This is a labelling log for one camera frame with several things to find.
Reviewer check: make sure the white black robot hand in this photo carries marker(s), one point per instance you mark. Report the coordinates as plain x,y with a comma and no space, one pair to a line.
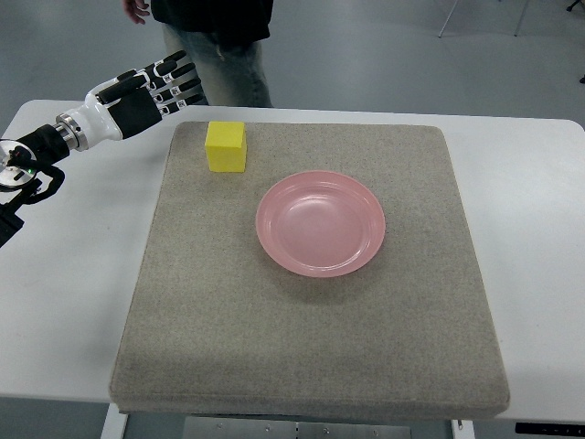
132,109

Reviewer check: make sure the yellow foam block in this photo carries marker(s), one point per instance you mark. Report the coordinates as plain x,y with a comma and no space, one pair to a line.
226,147

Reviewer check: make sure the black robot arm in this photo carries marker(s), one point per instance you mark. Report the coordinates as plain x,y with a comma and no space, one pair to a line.
28,164

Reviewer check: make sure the pink plate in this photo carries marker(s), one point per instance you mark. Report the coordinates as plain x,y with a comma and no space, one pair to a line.
320,224

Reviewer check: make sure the standing person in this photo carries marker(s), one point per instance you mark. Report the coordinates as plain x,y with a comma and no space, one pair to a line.
222,39

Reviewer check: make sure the metal chair legs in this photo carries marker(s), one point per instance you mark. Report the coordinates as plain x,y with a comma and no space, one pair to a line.
512,18

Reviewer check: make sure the metal table frame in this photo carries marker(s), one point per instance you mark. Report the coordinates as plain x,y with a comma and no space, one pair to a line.
207,427

